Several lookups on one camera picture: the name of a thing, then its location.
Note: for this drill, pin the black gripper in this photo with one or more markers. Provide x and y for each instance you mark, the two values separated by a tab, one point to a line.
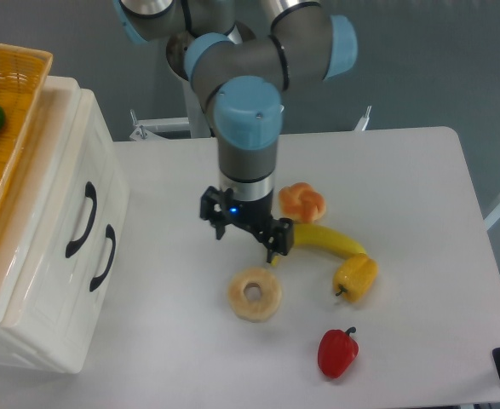
221	209

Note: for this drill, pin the black top drawer handle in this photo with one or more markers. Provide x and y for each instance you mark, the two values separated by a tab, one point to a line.
85	222

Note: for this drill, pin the black drawer handle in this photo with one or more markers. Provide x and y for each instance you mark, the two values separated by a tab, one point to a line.
85	222
107	254

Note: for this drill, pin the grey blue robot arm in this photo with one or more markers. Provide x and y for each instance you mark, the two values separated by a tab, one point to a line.
239	85

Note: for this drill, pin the white drawer cabinet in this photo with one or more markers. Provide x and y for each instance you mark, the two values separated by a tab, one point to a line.
24	345

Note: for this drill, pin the knotted bread roll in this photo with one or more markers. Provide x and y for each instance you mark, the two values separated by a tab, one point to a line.
302	203

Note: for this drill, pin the yellow banana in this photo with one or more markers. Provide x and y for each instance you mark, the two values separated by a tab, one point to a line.
326	239

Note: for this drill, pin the beige donut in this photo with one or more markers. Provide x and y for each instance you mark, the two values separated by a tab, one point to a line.
254	294

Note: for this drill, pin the yellow bell pepper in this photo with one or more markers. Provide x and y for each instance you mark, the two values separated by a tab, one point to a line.
355	277

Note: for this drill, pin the red bell pepper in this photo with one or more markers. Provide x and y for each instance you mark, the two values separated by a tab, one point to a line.
337	351

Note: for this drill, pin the yellow woven basket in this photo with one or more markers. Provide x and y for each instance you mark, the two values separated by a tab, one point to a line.
22	76

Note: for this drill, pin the black bottom drawer handle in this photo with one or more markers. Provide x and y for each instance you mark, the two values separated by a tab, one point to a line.
107	254

